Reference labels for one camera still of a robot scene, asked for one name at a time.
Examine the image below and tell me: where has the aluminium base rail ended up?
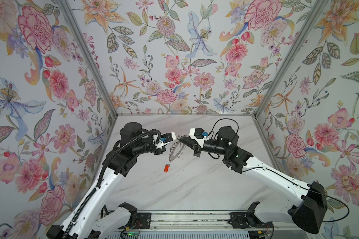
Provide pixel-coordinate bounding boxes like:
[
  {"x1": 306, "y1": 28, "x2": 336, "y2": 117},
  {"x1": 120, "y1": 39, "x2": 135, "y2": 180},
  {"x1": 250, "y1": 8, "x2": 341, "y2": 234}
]
[{"x1": 101, "y1": 210, "x2": 318, "y2": 239}]

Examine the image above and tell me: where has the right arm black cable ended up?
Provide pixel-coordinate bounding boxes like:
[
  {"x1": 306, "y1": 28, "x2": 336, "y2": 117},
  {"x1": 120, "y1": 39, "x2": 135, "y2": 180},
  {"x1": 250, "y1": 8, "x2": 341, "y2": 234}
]
[{"x1": 207, "y1": 118, "x2": 350, "y2": 223}]

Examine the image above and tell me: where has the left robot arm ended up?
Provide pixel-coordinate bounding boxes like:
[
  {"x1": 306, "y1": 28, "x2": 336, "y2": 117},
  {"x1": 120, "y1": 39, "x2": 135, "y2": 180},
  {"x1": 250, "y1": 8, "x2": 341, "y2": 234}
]
[{"x1": 47, "y1": 122, "x2": 177, "y2": 239}]

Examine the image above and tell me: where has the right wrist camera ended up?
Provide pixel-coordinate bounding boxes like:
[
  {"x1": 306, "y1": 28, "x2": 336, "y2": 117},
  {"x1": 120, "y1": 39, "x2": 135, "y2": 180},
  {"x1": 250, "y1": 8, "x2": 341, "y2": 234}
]
[{"x1": 189, "y1": 128, "x2": 209, "y2": 148}]

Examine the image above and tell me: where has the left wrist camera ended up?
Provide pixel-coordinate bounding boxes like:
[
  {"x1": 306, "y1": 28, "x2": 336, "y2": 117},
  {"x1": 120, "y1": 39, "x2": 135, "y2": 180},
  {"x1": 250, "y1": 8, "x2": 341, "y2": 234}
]
[{"x1": 155, "y1": 132, "x2": 177, "y2": 149}]

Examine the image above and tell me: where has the left aluminium corner post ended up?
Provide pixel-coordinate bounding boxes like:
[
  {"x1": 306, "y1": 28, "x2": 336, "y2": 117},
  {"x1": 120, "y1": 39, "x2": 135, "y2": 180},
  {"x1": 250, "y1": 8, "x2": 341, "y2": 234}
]
[{"x1": 56, "y1": 0, "x2": 118, "y2": 119}]

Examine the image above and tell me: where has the red key tag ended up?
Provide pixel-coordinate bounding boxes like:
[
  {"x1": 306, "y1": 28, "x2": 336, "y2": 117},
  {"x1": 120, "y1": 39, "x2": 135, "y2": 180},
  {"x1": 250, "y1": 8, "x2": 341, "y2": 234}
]
[{"x1": 164, "y1": 164, "x2": 170, "y2": 172}]

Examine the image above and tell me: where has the right aluminium corner post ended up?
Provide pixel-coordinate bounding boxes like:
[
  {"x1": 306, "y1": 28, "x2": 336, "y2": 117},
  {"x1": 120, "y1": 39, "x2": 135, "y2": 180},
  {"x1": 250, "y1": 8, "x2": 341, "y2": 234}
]
[{"x1": 253, "y1": 0, "x2": 327, "y2": 120}]

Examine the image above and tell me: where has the aluminium corner post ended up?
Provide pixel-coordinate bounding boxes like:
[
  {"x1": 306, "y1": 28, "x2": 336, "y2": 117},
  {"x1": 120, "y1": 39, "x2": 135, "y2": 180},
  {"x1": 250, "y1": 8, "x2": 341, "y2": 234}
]
[
  {"x1": 253, "y1": 0, "x2": 327, "y2": 120},
  {"x1": 56, "y1": 0, "x2": 118, "y2": 119}
]

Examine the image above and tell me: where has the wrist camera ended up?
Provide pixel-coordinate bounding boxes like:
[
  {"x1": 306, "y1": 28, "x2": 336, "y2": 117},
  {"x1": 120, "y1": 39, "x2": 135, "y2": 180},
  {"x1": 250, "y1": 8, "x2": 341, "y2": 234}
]
[
  {"x1": 155, "y1": 132, "x2": 177, "y2": 149},
  {"x1": 189, "y1": 128, "x2": 209, "y2": 148}
]

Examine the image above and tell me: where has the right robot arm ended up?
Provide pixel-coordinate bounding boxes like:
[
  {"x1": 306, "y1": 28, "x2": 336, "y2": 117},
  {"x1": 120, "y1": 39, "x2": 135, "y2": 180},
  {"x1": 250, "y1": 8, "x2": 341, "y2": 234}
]
[{"x1": 179, "y1": 126, "x2": 327, "y2": 234}]

